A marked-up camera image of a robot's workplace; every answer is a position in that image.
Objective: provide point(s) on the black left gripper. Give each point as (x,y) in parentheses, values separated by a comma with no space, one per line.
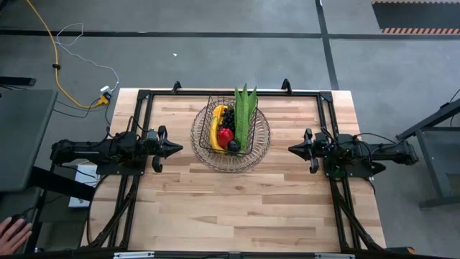
(160,149)

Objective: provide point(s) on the yellow banana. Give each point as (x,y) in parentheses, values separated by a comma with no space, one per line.
(214,135)

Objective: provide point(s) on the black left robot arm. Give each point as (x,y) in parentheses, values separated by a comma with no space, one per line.
(97,151)

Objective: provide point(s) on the silver metal bracket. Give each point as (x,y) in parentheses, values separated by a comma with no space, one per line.
(133,255)
(334,256)

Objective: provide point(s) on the black grape bunch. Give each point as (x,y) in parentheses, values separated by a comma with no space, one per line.
(228,118)

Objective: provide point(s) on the person's hand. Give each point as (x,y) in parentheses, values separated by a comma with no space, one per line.
(12,237)

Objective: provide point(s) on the black computer mouse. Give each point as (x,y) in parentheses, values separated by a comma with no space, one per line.
(19,218)

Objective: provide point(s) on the red bell pepper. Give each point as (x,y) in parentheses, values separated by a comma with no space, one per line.
(225,137)

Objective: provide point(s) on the dark grey desk frame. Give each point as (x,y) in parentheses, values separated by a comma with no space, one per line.
(435,154)

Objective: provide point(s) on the grey desk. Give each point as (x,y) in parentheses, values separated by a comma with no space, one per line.
(21,140)

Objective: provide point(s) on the white box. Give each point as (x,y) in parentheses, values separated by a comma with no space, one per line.
(84,183)

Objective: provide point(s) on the green husked corn cob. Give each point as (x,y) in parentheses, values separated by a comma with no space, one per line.
(245,115)

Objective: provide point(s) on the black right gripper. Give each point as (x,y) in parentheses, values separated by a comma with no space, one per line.
(312,151)

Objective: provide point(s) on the black hazard-striped mat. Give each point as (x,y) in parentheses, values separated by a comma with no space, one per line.
(413,16)

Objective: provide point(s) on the white charger plug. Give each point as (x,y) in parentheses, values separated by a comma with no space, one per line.
(105,88)

